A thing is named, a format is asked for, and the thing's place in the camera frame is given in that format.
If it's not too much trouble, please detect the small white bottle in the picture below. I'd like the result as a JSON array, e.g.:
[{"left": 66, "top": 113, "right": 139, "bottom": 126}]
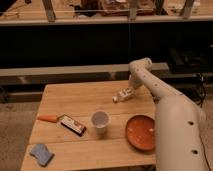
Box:
[{"left": 112, "top": 88, "right": 133, "bottom": 103}]

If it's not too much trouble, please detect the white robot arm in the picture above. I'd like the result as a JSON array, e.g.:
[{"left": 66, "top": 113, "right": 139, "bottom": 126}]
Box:
[{"left": 129, "top": 58, "right": 210, "bottom": 171}]

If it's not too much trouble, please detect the orange ceramic bowl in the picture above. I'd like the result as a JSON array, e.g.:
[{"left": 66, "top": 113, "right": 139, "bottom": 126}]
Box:
[{"left": 125, "top": 115, "right": 155, "bottom": 151}]

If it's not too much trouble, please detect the white paper cup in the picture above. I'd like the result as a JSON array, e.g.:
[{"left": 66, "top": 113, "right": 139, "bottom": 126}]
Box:
[{"left": 91, "top": 111, "right": 109, "bottom": 134}]

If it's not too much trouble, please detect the dark chocolate bar wrapper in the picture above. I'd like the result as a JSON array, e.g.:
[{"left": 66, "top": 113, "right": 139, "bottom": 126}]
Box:
[{"left": 60, "top": 115, "right": 86, "bottom": 136}]

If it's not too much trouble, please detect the orange carrot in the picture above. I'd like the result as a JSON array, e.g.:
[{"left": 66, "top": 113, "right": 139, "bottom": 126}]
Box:
[{"left": 37, "top": 115, "right": 58, "bottom": 123}]

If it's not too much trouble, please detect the blue sponge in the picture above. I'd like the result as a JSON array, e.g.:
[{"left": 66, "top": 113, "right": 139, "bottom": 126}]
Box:
[{"left": 30, "top": 143, "right": 54, "bottom": 167}]

